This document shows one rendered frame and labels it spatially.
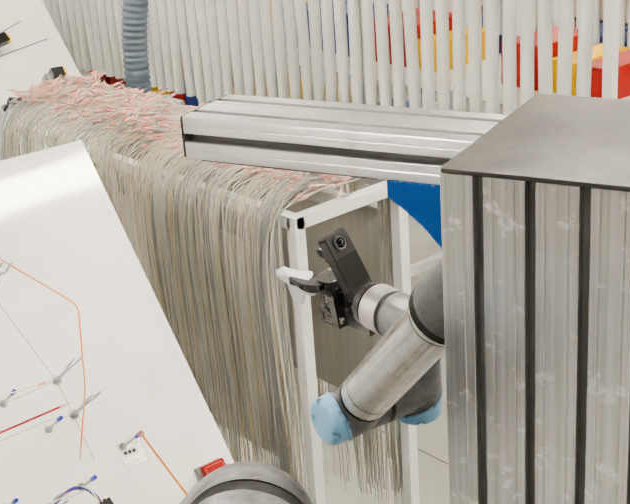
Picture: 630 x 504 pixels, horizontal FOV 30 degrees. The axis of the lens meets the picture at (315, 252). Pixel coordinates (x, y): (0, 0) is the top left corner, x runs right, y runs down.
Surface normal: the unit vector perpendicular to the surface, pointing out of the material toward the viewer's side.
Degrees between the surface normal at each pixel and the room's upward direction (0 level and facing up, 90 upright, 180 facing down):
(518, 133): 0
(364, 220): 90
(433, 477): 0
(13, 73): 50
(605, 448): 90
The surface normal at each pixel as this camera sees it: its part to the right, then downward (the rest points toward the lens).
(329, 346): -0.75, 0.29
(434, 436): -0.07, -0.93
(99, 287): 0.45, -0.38
